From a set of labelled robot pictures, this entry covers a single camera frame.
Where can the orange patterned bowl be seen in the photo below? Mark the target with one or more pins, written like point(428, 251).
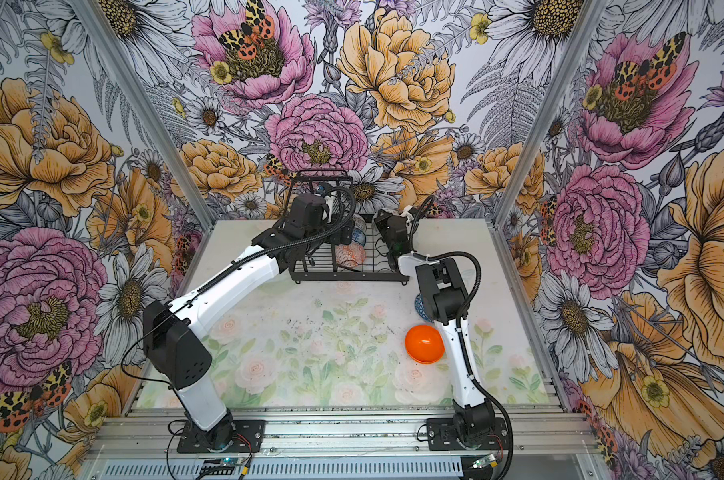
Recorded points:
point(352, 255)

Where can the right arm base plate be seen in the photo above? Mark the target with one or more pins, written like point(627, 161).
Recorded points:
point(442, 434)

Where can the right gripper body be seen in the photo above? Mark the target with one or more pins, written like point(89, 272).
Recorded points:
point(382, 225)

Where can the aluminium front rail frame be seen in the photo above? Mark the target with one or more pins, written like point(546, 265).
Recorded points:
point(350, 444)

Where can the plain orange bowl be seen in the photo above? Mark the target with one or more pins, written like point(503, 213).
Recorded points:
point(424, 345)

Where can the green circuit board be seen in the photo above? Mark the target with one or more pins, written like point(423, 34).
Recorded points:
point(227, 466)

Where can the dark blue patterned bowl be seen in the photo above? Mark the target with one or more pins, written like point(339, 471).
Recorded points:
point(420, 308)

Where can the black wire dish rack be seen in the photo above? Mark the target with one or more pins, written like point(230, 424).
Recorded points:
point(319, 262)

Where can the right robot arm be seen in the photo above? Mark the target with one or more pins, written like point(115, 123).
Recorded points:
point(448, 283)

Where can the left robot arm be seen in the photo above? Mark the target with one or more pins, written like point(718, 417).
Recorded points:
point(173, 331)

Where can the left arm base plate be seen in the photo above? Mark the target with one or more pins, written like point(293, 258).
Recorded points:
point(236, 436)

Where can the blue floral bowl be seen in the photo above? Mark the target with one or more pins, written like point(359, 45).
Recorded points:
point(359, 235)

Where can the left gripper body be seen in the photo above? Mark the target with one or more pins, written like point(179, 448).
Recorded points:
point(339, 239)

